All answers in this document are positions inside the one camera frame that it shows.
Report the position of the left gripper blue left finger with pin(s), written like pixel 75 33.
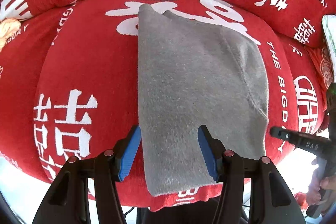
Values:
pixel 66 200

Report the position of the red patterned pillow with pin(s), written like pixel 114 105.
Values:
pixel 324 57

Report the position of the grey knit sweater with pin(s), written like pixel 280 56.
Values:
pixel 192 74

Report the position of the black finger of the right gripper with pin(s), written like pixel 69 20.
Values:
pixel 292 137

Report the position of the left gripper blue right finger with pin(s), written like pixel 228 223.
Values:
pixel 271 199

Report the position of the person right hand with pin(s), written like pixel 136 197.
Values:
pixel 313 195

